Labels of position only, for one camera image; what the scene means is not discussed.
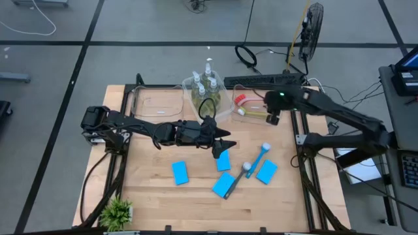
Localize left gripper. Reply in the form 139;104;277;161
174;116;238;160

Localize yellow-green dish brush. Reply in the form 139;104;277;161
236;107;269;119

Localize blue rectangular sponge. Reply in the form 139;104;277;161
255;159;279;186
216;149;232;172
211;172;236;198
171;160;191;187

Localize red long-handled brush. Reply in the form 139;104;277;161
234;93;266;108

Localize blue dish brush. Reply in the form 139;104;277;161
244;142;272;180

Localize grey dish brush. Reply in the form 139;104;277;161
223;161;253;200

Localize clear yellow soap pump bottle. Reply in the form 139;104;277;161
191;70;202;99
195;83;213;120
207;76;223;114
202;61;215;82

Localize shallow clear plastic tray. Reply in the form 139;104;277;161
130;84;185;124
231;84;285;125

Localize deep clear plastic bin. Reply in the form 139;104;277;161
182;70;236;130

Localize black floor fan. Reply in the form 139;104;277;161
298;2;325;63

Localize white board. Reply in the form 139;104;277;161
334;146;383;185

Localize grey side desk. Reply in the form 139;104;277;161
378;65;418;233

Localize green plant in white pot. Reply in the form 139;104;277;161
98;196;134;233

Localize black laptop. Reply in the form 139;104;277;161
390;45;418;98

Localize black keyboard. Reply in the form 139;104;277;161
400;150;418;190

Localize grey desk foot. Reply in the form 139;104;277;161
0;72;32;84

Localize black slotted base plate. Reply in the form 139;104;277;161
223;72;307;89

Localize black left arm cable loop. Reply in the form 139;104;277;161
197;97;217;120

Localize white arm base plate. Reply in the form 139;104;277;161
295;133;310;147
85;135;108;145

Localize black coiled cable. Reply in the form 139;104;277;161
234;0;259;71

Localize yellow hanging cable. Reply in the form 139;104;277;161
285;0;312;72

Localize black table frame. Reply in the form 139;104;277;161
78;73;352;233

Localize white looped cable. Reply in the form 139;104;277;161
0;0;57;37

